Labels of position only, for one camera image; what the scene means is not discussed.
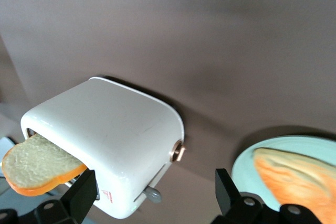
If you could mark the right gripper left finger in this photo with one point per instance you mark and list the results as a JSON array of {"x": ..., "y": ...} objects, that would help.
[{"x": 76, "y": 197}]

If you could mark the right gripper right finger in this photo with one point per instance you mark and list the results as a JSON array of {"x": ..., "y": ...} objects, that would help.
[{"x": 231, "y": 203}]

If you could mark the white two-slot toaster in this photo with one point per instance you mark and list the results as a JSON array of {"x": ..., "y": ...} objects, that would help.
[{"x": 110, "y": 134}]

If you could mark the grey toaster lever knob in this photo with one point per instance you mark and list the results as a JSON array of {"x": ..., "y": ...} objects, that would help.
[{"x": 153, "y": 195}]

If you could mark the copper toaster dial knob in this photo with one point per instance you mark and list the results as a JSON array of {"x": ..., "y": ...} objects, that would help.
[{"x": 178, "y": 151}]

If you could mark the pale green round plate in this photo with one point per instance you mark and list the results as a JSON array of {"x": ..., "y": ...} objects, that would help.
[{"x": 244, "y": 166}]

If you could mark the toast slice with orange crust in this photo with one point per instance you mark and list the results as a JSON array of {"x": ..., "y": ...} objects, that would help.
[{"x": 36, "y": 163}]

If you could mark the orange triangular pastry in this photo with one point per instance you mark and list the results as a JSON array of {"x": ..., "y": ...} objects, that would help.
[{"x": 296, "y": 176}]

